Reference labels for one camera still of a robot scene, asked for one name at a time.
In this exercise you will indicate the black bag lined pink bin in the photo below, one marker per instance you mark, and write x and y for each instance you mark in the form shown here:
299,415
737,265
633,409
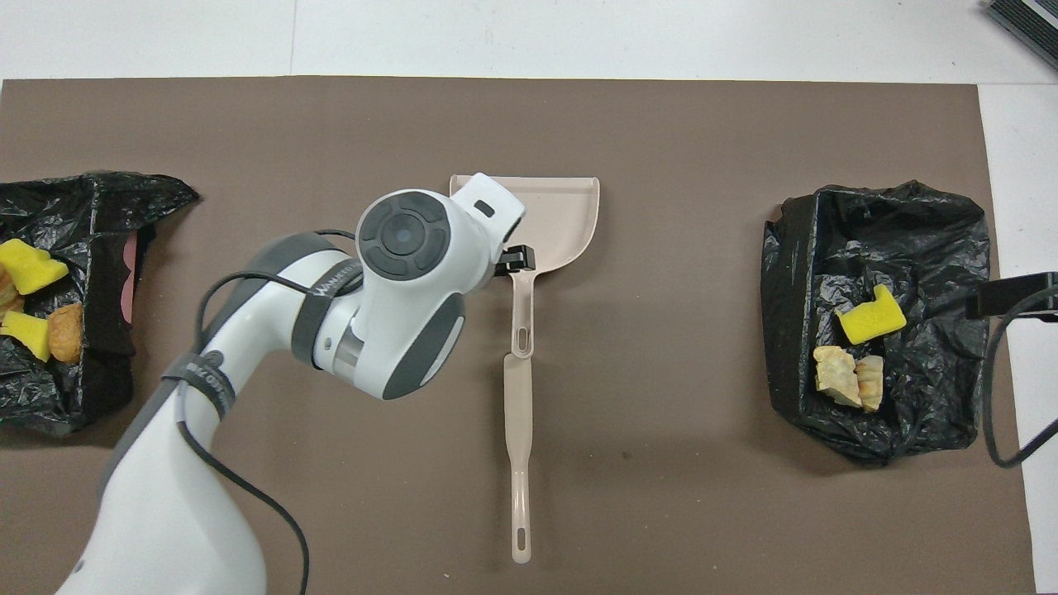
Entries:
50,397

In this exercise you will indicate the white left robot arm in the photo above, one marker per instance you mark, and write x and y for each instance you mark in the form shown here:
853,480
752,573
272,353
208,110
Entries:
165,512

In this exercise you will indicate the yellow rounded sponge piece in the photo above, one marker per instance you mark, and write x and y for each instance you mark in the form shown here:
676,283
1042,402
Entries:
29,268

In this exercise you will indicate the toy croissant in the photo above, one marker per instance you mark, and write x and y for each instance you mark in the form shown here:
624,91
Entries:
8,297
835,376
870,384

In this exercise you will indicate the brown table mat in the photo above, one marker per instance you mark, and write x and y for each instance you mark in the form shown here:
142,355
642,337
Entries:
744,512

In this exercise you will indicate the yellow notched sponge piece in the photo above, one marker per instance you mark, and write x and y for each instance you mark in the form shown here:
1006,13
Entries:
868,322

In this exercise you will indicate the yellow wedge sponge piece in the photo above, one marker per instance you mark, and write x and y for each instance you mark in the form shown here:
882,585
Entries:
25,332

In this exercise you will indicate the beige plastic dustpan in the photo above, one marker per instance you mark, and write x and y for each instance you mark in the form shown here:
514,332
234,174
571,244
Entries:
562,223

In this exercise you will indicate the beige hand brush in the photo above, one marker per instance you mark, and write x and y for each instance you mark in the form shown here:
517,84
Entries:
518,397

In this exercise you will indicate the black ribbed device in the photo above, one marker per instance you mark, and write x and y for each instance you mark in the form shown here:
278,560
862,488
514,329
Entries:
1029,16

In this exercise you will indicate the brown toy bread roll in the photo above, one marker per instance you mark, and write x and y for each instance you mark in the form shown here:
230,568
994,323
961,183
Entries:
66,335

